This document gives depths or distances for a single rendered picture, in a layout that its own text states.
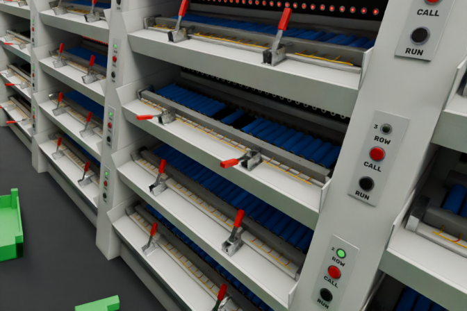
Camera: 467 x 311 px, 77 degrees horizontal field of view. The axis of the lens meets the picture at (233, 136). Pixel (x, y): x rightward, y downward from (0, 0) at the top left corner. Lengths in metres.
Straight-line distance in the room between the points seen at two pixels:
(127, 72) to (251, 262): 0.57
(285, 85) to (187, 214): 0.40
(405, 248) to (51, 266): 0.97
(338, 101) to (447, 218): 0.21
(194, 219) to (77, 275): 0.49
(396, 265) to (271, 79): 0.32
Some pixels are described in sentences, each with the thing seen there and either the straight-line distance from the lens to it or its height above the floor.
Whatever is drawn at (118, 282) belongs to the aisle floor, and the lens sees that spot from 1.05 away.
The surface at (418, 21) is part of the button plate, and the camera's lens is 0.42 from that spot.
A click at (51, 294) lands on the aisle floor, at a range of 1.05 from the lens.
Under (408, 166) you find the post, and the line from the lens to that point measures 0.42.
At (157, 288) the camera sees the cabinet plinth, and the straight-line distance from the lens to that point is 0.98.
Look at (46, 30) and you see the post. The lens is 1.51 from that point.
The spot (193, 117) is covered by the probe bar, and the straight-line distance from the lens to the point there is 0.69.
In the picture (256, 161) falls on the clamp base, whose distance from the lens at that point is 0.55.
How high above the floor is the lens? 0.74
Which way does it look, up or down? 17 degrees down
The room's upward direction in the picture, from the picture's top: 11 degrees clockwise
